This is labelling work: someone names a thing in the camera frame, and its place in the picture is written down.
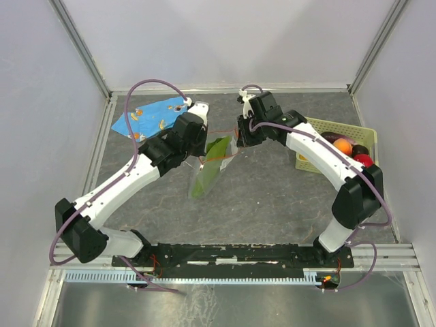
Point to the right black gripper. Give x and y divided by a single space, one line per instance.
243 139

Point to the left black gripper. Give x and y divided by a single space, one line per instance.
200 150

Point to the green leaf vegetable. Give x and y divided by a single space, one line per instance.
207 172

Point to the clear zip top bag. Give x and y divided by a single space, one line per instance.
212 134

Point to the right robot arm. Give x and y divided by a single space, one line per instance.
360 190

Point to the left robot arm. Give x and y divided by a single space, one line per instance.
80 224

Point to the blue patterned cloth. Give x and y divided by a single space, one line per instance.
148 120

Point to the dark purple eggplant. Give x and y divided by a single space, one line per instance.
331 137

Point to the orange peach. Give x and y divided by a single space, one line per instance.
344 146

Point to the red apple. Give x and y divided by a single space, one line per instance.
364 159

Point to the pale green plastic basket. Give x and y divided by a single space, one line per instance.
355 135

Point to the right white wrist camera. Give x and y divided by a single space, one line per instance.
244 98

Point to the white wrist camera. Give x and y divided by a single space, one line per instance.
244 98
199 109

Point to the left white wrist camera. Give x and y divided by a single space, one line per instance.
199 109

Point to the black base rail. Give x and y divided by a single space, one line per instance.
238 260

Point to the light blue cable duct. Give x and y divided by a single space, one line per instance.
130 277

